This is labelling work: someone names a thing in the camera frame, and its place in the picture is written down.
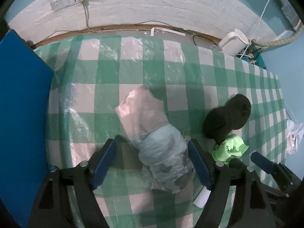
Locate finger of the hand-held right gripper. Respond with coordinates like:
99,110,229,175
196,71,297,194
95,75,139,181
250,152,300,197

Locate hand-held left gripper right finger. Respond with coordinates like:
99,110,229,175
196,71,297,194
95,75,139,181
188,139,277,228

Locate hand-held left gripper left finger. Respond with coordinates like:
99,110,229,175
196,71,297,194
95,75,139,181
28,139,117,228

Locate patterned cloth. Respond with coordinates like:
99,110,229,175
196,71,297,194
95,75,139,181
131,123,196,193

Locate blue-rimmed cardboard box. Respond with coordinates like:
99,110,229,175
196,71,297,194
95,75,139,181
0,28,54,228

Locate light green cloth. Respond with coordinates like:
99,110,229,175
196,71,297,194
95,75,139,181
212,134,249,166

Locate small white paper tube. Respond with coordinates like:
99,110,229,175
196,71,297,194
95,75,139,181
193,187,211,209

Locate crumpled clear plastic bag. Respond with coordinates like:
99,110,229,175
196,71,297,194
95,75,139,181
286,119,304,155

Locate black sock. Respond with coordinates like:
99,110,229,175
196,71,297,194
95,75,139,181
201,94,252,146

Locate pink plastic bagged cloth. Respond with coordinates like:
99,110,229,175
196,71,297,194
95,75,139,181
115,85,169,143

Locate green checkered tablecloth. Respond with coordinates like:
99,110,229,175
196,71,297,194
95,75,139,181
33,35,290,228

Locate white electric kettle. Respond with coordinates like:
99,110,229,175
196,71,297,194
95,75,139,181
217,28,253,57

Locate white plastic strip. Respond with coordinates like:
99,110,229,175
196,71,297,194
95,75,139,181
150,27,186,37

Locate teal basket with cables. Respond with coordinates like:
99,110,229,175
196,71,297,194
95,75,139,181
237,45,267,69

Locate beige braided hose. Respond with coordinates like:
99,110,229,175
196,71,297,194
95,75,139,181
251,24,304,47

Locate thin black cable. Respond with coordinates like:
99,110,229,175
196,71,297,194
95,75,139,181
45,20,220,47

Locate beige plug with cable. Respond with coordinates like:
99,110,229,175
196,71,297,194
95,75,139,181
77,0,93,32

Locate white hanging cord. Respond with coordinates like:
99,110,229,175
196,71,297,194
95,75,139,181
247,0,274,47

